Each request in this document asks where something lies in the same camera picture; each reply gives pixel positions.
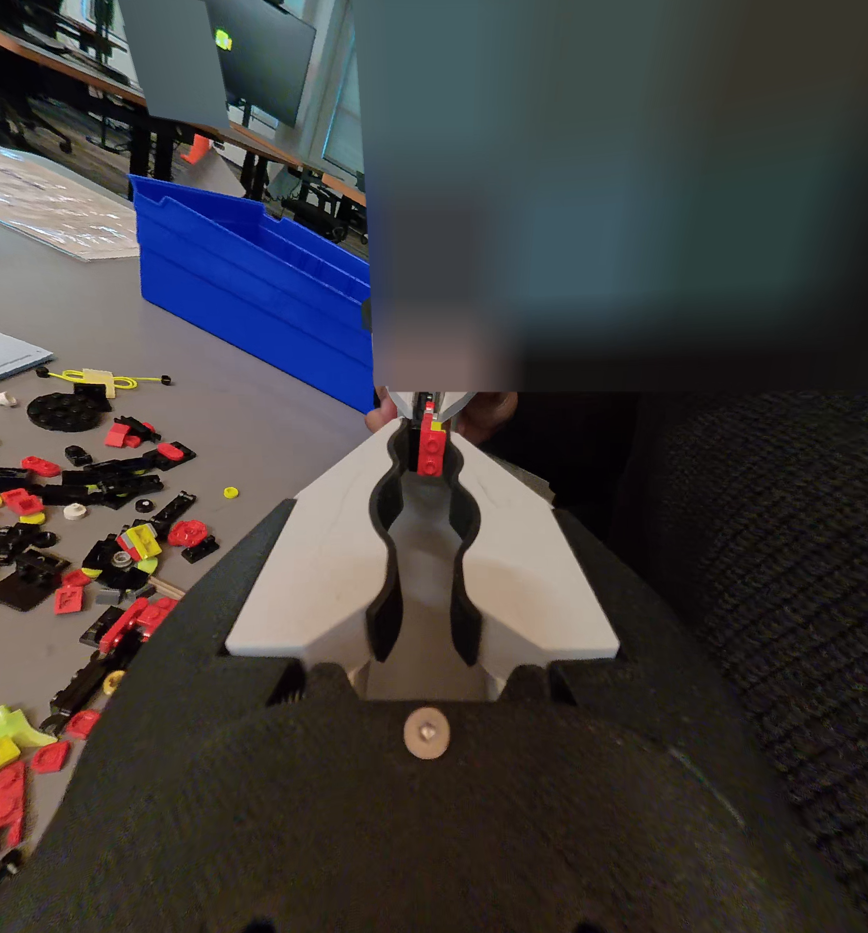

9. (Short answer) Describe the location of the black round lego plate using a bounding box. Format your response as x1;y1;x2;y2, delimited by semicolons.
27;392;108;433

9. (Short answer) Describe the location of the pile of loose lego pieces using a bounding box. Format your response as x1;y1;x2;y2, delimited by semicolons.
0;412;223;898

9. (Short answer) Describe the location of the black monitor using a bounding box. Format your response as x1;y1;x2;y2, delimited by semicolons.
204;0;317;128

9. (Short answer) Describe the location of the clear plastic sheet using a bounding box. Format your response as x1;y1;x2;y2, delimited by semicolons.
0;135;141;262

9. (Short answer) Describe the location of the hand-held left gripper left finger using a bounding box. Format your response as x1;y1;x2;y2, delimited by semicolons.
224;425;414;686

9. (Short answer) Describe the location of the black plate with red tile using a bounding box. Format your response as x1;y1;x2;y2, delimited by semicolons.
141;440;197;471

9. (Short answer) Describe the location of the person's right forearm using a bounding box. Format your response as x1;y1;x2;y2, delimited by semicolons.
503;394;646;511

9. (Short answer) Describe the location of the small lego build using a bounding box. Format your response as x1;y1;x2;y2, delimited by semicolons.
408;397;449;478

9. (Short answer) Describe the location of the yellow string with black ends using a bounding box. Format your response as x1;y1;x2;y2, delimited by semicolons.
36;366;172;391

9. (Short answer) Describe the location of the wooden desk with black legs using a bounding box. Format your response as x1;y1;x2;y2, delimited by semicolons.
0;13;368;242

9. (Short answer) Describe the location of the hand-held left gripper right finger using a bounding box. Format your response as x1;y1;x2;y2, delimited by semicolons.
444;433;622;692

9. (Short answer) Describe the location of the person's right hand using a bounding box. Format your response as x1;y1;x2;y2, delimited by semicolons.
365;390;520;447

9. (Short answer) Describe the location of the blue plastic bin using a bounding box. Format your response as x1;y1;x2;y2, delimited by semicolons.
129;173;375;414

